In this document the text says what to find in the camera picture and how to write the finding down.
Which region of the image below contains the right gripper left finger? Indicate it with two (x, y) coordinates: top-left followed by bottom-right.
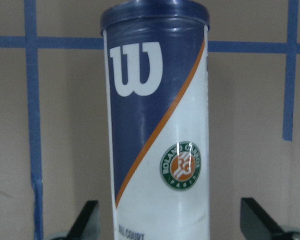
(67, 200), (100, 240)

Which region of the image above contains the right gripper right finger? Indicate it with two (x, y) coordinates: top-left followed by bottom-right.
(240, 197), (287, 240)

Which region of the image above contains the Wilson tennis ball can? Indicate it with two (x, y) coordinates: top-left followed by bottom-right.
(101, 0), (210, 240)

